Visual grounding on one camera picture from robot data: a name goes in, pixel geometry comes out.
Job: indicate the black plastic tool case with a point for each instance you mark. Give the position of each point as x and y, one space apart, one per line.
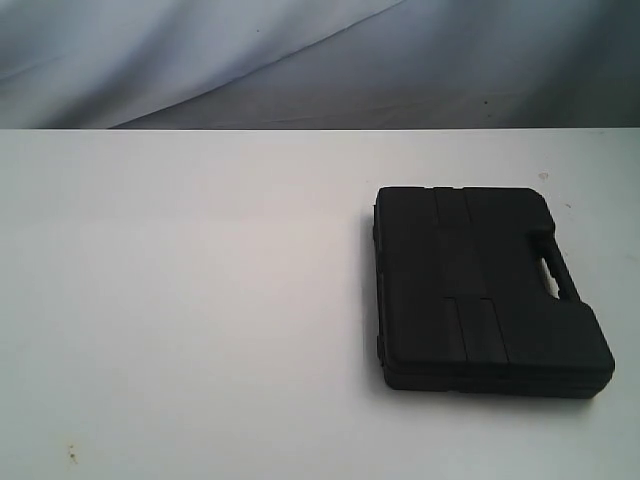
474 296

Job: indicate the white backdrop cloth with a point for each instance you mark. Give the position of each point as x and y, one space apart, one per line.
319 64

